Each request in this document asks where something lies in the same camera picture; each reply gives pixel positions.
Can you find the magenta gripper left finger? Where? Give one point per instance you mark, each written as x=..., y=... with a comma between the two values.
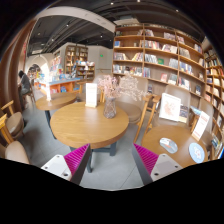
x=70, y=167

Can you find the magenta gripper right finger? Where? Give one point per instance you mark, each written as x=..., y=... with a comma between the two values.
x=152, y=166

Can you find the grey computer mouse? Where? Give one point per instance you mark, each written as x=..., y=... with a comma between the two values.
x=169, y=145

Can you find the round blue mouse pad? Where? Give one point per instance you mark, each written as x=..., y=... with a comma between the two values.
x=196, y=152

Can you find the round wooden centre table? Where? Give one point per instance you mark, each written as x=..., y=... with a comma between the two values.
x=76, y=125

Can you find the round wooden table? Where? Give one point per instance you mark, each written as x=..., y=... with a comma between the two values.
x=58, y=100
x=76, y=125
x=181, y=136

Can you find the round wooden right table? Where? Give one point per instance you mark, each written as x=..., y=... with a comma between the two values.
x=181, y=136

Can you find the wooden chair behind centre table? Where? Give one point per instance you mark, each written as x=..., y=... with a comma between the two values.
x=135, y=109

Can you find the white framed picture board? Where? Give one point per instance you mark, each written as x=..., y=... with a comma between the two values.
x=170, y=107

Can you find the round wooden back table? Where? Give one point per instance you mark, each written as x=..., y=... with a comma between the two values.
x=58, y=100

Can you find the white sign on right table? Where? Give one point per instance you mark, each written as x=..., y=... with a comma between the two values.
x=200, y=126

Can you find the beige cushioned chair left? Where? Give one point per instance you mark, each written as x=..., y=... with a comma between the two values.
x=14, y=123

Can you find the orange blue display counter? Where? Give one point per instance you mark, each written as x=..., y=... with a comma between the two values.
x=60, y=86

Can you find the white standing sign card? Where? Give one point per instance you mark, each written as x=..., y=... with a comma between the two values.
x=91, y=94

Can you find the glass vase with dried flowers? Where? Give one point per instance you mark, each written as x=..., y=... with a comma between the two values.
x=113, y=88

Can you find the seated person in background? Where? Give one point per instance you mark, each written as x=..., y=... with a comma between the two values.
x=24, y=86

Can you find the tall wooden bookshelf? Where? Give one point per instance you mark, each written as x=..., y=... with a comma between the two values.
x=162, y=55

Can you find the far wooden bookshelf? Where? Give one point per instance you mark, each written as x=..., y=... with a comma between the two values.
x=75, y=60

